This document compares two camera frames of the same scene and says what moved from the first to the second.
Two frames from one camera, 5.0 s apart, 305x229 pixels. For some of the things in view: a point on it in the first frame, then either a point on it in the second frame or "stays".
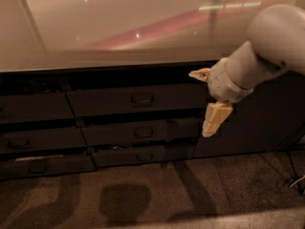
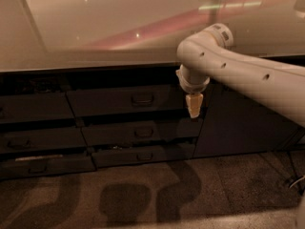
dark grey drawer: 35,107 stays
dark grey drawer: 24,141 stays
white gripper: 221,82 → 193,86
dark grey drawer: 139,100 stays
